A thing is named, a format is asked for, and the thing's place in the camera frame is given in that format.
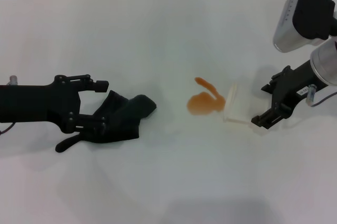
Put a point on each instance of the clear wrist plug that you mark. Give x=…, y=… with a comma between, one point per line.
x=13, y=80
x=311, y=93

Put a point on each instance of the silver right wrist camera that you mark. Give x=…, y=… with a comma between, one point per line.
x=289, y=24

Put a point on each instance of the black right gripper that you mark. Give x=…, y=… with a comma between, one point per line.
x=297, y=84

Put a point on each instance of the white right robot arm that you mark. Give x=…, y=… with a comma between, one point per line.
x=325, y=61

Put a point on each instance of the clear right wrist plug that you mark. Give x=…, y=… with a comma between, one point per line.
x=311, y=93

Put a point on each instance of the clear left wrist plug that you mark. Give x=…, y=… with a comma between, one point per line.
x=13, y=80

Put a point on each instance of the orange-brown liquid stain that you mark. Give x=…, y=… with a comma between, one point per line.
x=202, y=105

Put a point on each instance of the dark blue rag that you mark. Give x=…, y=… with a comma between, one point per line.
x=123, y=118

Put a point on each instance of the white paper cup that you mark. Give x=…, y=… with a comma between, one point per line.
x=237, y=105

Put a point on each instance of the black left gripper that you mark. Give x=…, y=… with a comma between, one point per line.
x=31, y=103

